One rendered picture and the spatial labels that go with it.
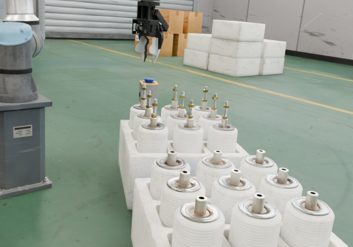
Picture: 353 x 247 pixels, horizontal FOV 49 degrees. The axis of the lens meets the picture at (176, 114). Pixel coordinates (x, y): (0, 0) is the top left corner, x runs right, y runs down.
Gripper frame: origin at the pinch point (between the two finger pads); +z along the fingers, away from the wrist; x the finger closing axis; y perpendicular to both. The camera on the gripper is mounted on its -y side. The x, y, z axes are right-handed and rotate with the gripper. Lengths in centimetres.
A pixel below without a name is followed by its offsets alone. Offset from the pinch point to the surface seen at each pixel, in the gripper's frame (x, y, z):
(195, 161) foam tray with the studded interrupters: 29.3, 17.2, 27.2
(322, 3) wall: -25, -564, -45
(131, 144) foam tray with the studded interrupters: 8.2, 21.8, 25.3
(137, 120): 6.0, 15.1, 19.1
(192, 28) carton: -161, -373, 6
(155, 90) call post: -4.5, -13.2, 14.4
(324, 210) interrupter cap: 70, 45, 18
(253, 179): 52, 32, 22
